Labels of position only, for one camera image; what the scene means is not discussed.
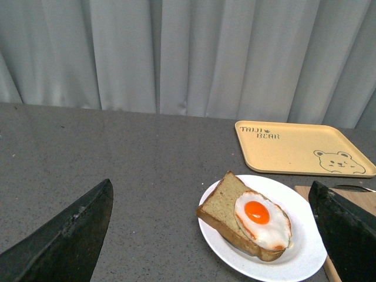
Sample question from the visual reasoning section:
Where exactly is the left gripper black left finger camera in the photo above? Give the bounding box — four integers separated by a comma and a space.
1, 179, 113, 281

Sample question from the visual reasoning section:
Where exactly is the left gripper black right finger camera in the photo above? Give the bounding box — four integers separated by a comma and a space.
308, 181, 375, 281

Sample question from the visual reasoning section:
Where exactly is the fried egg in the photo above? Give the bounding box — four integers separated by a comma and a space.
234, 191, 292, 251

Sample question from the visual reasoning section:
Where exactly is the white round plate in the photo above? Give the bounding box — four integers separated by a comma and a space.
198, 174, 327, 281

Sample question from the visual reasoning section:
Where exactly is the bread slice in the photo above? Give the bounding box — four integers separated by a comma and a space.
196, 171, 289, 261

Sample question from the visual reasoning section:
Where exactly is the wooden cutting board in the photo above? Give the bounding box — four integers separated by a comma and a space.
294, 186, 375, 282

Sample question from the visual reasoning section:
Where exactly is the yellow bear tray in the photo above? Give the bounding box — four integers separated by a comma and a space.
235, 120, 375, 178

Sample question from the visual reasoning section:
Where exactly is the grey curtain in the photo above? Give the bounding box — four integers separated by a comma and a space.
1, 1, 375, 129

